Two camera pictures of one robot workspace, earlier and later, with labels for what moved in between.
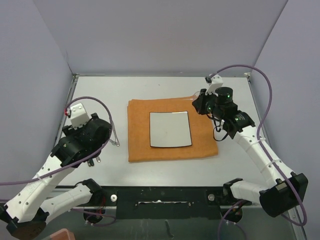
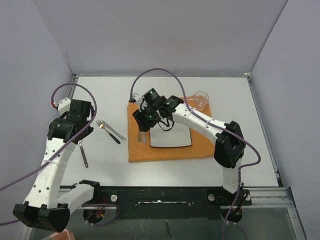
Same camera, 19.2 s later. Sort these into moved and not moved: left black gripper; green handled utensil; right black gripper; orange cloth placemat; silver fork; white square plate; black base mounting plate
Moved: left black gripper; silver fork; right black gripper; green handled utensil
Not moved: black base mounting plate; orange cloth placemat; white square plate
